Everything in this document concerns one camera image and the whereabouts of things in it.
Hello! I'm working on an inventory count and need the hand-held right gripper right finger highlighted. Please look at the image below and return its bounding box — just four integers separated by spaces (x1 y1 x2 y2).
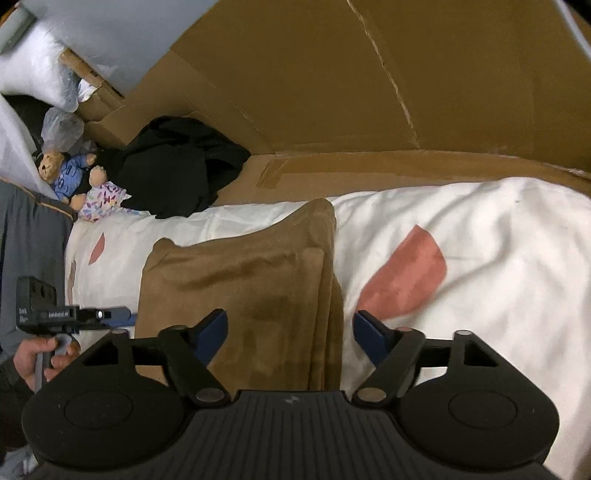
352 309 507 408

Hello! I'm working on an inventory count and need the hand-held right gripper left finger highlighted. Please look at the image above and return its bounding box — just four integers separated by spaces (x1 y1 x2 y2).
78 308 230 408

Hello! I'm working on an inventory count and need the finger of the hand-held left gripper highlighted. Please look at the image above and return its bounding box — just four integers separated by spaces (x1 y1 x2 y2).
78 305 139 330

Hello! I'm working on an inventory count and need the brown printed t-shirt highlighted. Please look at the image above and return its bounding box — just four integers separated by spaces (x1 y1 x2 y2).
135 198 345 394

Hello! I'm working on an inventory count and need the person's left forearm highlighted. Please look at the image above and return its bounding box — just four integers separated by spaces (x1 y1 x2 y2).
0 355 36 452

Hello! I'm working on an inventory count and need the person's left hand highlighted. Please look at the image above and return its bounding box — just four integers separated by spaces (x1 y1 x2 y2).
13 336 82 393

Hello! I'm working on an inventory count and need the dark grey-green garment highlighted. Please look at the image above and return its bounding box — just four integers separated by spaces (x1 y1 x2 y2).
0 179 78 357

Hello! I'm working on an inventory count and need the doll in floral dress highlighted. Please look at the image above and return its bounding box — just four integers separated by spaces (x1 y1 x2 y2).
78 179 140 224

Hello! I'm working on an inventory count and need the teddy bear in blue uniform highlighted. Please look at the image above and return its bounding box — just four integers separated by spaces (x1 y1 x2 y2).
36 149 110 209

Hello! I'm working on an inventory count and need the white patterned bedsheet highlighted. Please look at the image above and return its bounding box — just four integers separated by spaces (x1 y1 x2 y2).
64 176 591 480

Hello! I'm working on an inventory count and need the light grey sheet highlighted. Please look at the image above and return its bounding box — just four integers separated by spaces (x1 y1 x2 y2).
0 96 62 200

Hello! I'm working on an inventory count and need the black crumpled clothing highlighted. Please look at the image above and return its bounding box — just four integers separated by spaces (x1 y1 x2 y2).
75 115 253 221

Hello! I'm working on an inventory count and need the clear plastic bag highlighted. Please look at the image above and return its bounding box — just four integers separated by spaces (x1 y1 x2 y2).
41 107 87 154

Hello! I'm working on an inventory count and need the white pillow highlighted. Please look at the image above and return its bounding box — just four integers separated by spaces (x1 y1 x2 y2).
0 34 82 112

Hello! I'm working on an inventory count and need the brown cardboard sheet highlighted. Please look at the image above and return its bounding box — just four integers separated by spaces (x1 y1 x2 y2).
59 0 591 209

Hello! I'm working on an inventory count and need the white cable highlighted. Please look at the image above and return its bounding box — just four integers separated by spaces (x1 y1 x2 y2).
555 0 591 48

